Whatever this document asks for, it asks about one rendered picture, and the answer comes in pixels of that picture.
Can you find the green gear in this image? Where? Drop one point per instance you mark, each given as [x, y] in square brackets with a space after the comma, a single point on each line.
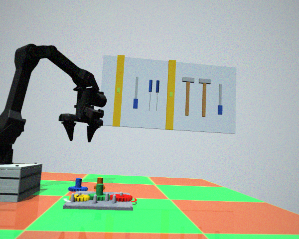
[99, 193]

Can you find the red gear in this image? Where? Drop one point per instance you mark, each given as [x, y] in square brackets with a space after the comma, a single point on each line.
[122, 198]

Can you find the blue gear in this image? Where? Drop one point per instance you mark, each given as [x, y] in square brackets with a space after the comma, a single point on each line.
[77, 186]

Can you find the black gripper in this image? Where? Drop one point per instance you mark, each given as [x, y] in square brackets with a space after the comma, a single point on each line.
[68, 120]

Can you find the orange gear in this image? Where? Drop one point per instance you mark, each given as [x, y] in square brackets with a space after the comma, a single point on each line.
[99, 180]

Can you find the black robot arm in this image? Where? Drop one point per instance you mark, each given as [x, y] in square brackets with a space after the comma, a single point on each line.
[26, 59]

